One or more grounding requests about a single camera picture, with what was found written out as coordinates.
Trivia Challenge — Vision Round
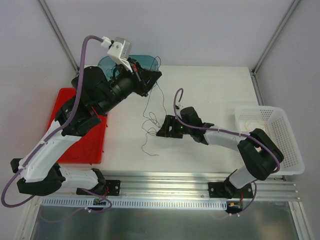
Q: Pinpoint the red plastic tray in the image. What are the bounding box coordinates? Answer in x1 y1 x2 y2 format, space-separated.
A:
47 88 108 165

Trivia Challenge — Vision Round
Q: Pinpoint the white perforated plastic basket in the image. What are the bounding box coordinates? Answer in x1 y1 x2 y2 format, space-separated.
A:
234 105 305 176

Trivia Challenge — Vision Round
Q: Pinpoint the aluminium frame post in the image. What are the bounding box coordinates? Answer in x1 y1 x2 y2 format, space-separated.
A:
251 0 303 77
36 0 80 74

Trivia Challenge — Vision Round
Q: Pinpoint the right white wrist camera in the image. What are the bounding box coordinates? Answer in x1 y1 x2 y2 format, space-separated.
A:
175 103 183 110

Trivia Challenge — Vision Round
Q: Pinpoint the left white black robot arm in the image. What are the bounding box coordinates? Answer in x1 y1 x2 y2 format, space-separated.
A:
10 61 162 196

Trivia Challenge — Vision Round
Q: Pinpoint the aluminium mounting rail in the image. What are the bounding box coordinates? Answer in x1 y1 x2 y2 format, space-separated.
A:
102 170 302 202

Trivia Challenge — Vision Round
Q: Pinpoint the right aluminium frame post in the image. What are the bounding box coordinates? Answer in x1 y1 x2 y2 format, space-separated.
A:
251 0 303 77

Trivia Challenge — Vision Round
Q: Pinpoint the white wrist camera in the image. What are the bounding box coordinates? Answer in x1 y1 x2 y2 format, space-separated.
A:
175 103 183 110
100 36 133 73

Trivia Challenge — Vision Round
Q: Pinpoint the multicolour wire bundle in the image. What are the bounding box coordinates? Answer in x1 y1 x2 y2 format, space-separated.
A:
140 56 167 157

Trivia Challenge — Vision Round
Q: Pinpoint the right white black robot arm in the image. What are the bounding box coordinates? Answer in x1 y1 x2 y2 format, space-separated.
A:
156 106 284 199

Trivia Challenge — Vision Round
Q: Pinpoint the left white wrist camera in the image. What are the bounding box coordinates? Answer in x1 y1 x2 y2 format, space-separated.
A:
100 36 133 73

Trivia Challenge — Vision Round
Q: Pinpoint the teal plastic tub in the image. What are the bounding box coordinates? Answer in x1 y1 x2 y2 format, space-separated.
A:
97 55 161 81

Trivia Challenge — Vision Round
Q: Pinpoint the white slotted cable duct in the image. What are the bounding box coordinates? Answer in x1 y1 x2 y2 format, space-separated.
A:
41 197 227 211

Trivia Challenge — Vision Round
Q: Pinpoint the left aluminium frame post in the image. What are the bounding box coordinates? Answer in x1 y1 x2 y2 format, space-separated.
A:
36 0 80 74

